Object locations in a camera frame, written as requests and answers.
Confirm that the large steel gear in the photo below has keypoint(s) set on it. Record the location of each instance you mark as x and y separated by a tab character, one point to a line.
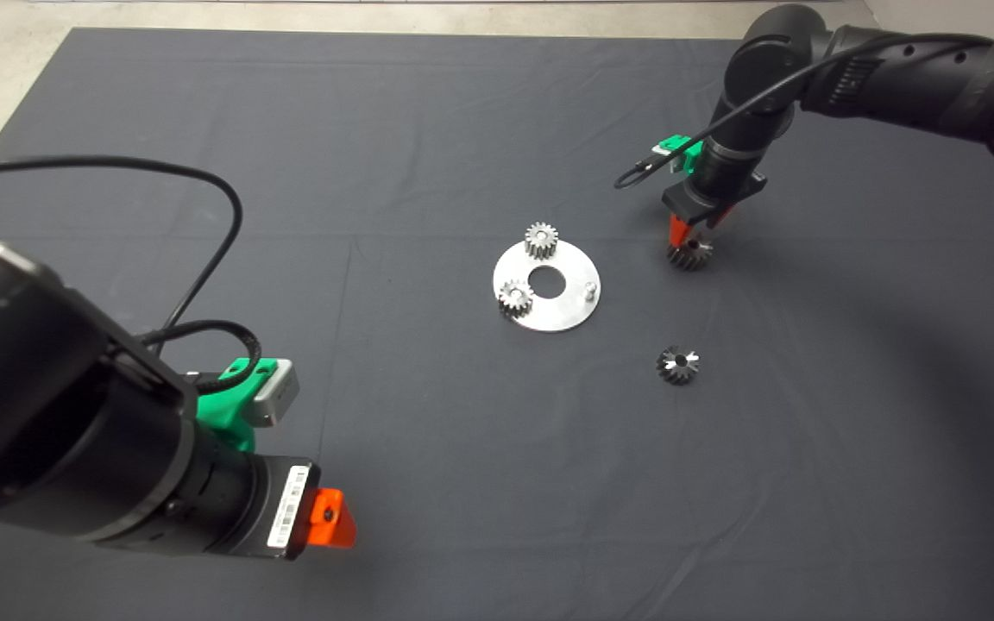
691	256

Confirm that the round metal plate with hole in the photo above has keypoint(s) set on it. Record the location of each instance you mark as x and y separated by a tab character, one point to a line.
562	310

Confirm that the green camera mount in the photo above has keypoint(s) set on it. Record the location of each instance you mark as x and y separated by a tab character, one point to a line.
225	412
681	147

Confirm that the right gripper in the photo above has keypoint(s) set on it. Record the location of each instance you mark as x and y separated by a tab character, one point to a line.
713	194

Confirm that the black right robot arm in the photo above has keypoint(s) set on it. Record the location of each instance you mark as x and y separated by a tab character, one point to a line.
894	73

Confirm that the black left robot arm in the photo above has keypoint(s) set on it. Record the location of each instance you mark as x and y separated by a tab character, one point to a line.
48	388

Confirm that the dark grey table cloth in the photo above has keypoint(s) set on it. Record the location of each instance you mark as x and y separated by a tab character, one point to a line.
376	129

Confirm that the silver camera box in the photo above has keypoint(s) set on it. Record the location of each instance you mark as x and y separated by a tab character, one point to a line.
278	393
661	152

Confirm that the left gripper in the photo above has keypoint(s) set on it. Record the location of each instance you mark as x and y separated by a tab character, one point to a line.
264	502

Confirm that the small steel gear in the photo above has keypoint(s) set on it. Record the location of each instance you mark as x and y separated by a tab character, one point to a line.
677	365
515	297
541	241

